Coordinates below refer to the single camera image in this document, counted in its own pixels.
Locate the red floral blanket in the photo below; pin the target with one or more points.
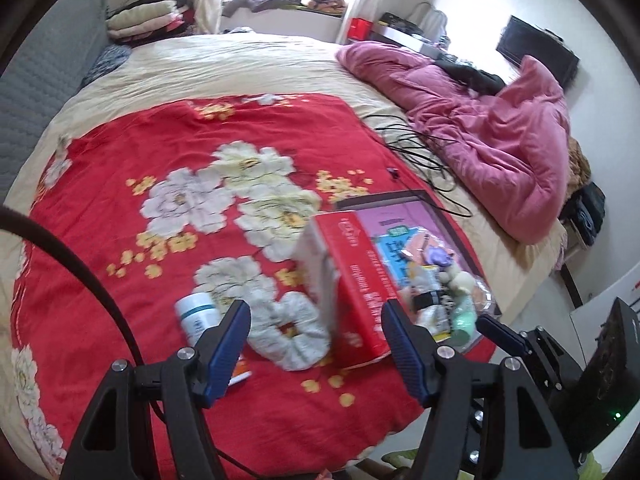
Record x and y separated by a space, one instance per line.
150 160

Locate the large black bag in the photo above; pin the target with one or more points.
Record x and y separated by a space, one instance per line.
587 210

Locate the purple plush toy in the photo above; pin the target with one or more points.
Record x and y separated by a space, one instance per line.
441 257

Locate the red bag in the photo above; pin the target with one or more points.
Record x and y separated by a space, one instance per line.
359 27

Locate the white plastic bottle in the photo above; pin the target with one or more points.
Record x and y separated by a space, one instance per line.
197 312

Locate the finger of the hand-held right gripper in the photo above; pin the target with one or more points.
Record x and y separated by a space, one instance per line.
550 367
500 335

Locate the black handbag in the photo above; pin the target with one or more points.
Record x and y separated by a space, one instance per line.
400 21

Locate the grey clothes heap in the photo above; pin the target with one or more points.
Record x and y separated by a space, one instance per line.
260 0

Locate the stack of folded clothes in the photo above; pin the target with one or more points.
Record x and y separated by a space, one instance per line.
145 17

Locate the white floral scrunchie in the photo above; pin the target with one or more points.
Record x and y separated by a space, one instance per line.
290 332

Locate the white bag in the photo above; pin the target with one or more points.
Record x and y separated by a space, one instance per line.
430 20

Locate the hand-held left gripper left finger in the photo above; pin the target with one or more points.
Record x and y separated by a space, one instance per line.
225 355

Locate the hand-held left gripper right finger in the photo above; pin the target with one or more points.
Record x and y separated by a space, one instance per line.
405 355

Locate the brown fuzzy clothes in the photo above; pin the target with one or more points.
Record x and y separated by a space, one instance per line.
577 165

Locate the colourful patterned cloth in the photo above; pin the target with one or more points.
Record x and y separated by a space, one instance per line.
327 4

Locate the clear plastic bag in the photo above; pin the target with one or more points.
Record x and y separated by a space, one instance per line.
484 297

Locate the cream bedsheet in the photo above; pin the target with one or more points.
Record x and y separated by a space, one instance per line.
200 65

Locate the pink quilt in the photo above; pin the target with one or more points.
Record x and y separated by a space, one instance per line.
475 135

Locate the black television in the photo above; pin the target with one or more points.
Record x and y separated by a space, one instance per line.
540 52

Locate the white desk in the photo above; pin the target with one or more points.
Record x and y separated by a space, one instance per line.
400 40

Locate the red cardboard box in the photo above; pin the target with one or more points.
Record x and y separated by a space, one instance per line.
360 280

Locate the small black clip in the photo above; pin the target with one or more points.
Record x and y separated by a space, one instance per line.
392 172

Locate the grey quilted headboard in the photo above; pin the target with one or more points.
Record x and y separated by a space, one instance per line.
40 75

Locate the green cloth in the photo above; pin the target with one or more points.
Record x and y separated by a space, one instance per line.
397 459

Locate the black garment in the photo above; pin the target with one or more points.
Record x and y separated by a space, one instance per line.
470 75

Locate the dark shallow box tray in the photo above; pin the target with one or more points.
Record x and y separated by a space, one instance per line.
375 200

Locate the blue patterned cloth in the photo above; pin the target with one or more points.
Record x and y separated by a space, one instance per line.
107 60

